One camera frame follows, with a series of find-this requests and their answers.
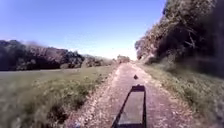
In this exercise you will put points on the grass verge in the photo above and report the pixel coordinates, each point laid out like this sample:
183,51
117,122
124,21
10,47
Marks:
190,88

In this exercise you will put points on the distant row of trees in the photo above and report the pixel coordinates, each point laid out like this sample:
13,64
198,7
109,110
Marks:
43,58

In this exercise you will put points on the tall trees beside path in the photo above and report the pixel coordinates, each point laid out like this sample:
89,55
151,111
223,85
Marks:
183,33

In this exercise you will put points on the grey-brown gravel path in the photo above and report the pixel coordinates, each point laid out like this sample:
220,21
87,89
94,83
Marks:
106,103

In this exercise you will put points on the green grass field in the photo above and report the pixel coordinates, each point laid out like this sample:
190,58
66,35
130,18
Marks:
40,90

